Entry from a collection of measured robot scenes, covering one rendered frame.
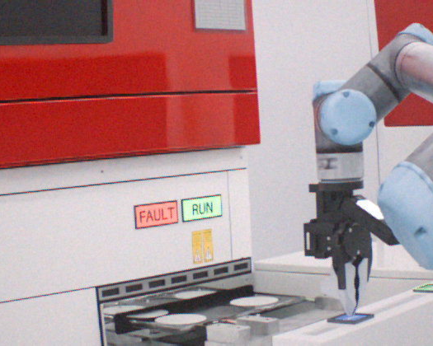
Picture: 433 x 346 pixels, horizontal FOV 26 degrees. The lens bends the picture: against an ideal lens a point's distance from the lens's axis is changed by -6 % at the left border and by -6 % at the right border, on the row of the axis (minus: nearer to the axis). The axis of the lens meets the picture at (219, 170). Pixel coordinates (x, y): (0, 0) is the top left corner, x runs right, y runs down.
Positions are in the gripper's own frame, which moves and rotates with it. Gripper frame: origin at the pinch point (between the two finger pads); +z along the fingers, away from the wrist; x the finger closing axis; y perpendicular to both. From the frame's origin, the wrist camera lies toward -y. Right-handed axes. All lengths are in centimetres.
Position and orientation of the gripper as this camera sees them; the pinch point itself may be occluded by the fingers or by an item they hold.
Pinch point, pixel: (354, 307)
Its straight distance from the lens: 153.4
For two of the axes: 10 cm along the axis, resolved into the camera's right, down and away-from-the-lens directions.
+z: 0.5, 10.0, 0.5
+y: -7.2, 0.0, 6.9
